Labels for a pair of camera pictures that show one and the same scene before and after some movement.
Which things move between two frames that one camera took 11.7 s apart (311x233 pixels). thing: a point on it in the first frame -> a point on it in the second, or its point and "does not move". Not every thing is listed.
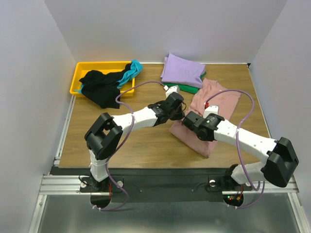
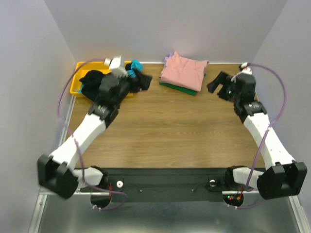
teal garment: [136, 68] does not move
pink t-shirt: [220, 100] -> [183, 72]
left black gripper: [180, 116] -> [124, 78]
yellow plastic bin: [81, 69] does not move
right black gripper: [188, 120] -> [223, 86]
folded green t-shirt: [192, 90] does not move
